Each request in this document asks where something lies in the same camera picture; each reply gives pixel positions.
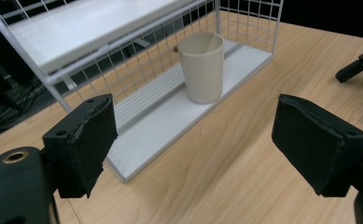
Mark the white cup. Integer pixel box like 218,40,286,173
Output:
175,32,226,105

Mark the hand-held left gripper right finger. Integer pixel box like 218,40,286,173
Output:
271,93,363,198

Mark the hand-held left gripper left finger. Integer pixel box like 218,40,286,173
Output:
42,93,119,200

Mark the bundle of floor cables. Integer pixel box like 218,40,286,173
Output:
0,78,51,142

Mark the white wire shelf rack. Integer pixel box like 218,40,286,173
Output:
0,0,285,184

